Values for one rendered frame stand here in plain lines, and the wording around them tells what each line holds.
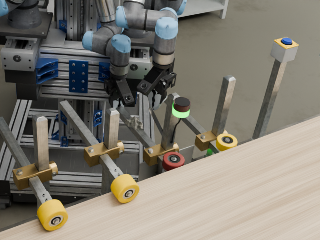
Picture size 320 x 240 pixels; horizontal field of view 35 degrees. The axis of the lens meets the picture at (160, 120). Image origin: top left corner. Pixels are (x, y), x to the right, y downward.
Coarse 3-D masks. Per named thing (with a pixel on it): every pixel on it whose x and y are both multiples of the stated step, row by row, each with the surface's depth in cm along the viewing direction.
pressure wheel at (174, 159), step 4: (168, 152) 185; (172, 152) 185; (176, 152) 186; (164, 156) 183; (168, 156) 184; (172, 156) 184; (176, 156) 184; (180, 156) 184; (164, 160) 181; (168, 160) 182; (172, 160) 182; (176, 160) 183; (180, 160) 182; (184, 160) 183; (164, 164) 182; (168, 164) 180; (172, 164) 180; (176, 164) 180; (180, 164) 181; (164, 168) 182; (168, 168) 181; (172, 168) 180
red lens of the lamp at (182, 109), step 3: (174, 102) 175; (174, 105) 175; (177, 105) 174; (189, 105) 174; (174, 108) 175; (177, 108) 174; (180, 108) 174; (183, 108) 174; (186, 108) 174; (189, 108) 175; (180, 111) 174; (183, 111) 174; (186, 111) 175
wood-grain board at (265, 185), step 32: (288, 128) 206; (224, 160) 186; (256, 160) 188; (288, 160) 190; (160, 192) 170; (192, 192) 171; (224, 192) 173; (256, 192) 175; (288, 192) 176; (32, 224) 153; (64, 224) 155; (96, 224) 156; (128, 224) 157; (160, 224) 159; (192, 224) 160; (224, 224) 162; (256, 224) 163; (288, 224) 165
